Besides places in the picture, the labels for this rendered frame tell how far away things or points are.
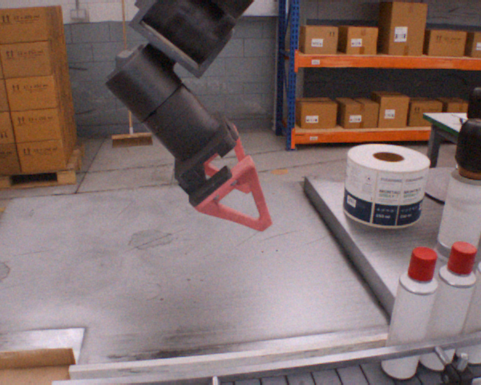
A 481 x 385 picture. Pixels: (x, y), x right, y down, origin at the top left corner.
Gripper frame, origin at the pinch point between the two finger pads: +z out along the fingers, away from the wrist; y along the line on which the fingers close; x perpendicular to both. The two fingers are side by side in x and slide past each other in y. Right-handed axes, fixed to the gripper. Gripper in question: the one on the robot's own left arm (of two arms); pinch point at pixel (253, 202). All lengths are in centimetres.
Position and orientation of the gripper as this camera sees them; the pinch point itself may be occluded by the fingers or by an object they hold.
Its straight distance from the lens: 48.1
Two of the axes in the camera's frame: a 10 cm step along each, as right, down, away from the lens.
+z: 6.3, 6.8, 3.8
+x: -7.7, 6.3, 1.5
